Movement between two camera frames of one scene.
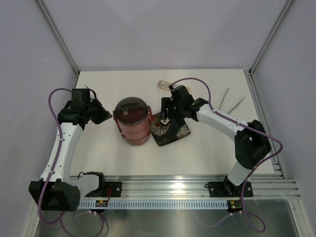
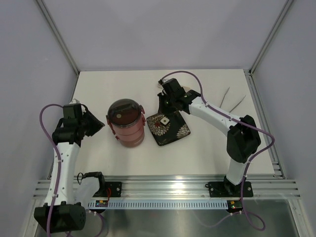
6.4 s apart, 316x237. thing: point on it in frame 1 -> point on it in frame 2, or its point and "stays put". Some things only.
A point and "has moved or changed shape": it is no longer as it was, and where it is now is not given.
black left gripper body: [97, 113] -> [91, 125]
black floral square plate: [176, 128] stays put
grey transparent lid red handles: [132, 111] has moved or changed shape
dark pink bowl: [136, 138] -> [132, 144]
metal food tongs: [221, 100] stays put
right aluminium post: [287, 5] stays put
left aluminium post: [48, 17] stays put
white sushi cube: [165, 121] stays put
